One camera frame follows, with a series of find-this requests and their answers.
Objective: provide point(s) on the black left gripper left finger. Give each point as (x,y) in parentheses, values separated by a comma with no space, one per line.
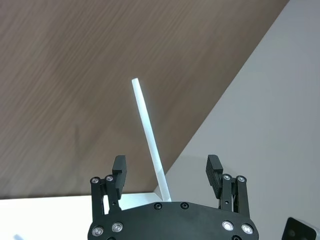
(119,175)

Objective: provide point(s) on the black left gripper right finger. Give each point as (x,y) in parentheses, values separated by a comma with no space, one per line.
(214,175)

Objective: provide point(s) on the white table leg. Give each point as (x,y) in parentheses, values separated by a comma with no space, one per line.
(147,130)

